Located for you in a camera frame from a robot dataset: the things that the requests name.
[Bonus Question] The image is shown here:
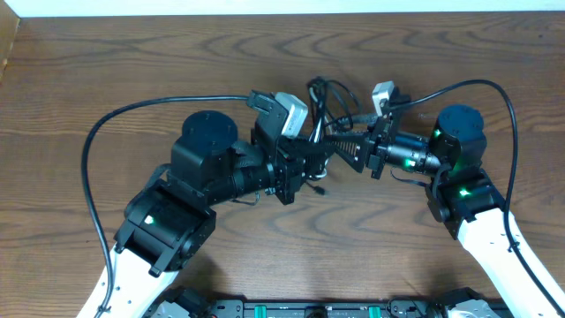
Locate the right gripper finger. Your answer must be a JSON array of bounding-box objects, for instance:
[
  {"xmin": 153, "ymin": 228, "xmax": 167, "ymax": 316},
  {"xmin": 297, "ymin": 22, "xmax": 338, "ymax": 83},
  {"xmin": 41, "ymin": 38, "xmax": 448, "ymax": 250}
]
[
  {"xmin": 325, "ymin": 132, "xmax": 369, "ymax": 173},
  {"xmin": 335, "ymin": 113, "xmax": 380, "ymax": 125}
]

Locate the white USB cable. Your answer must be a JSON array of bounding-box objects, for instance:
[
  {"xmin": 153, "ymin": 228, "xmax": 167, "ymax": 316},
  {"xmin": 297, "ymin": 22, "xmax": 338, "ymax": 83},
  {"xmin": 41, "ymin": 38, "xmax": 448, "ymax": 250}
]
[{"xmin": 308, "ymin": 86, "xmax": 330, "ymax": 180}]

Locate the black USB cable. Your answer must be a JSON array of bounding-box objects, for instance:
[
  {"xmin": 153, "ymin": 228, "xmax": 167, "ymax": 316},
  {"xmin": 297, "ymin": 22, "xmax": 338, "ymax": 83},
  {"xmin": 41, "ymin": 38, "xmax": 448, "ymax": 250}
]
[{"xmin": 306, "ymin": 76, "xmax": 364, "ymax": 196}]

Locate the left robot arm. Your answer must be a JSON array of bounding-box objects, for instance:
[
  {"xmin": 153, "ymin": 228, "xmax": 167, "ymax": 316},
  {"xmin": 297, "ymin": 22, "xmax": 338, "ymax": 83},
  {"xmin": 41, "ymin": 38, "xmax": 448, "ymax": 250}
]
[{"xmin": 80, "ymin": 91, "xmax": 333, "ymax": 317}]

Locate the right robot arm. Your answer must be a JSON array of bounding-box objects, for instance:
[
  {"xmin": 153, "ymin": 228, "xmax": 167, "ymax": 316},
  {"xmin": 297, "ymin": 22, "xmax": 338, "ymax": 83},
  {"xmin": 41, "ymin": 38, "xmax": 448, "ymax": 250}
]
[{"xmin": 324, "ymin": 82, "xmax": 564, "ymax": 317}]

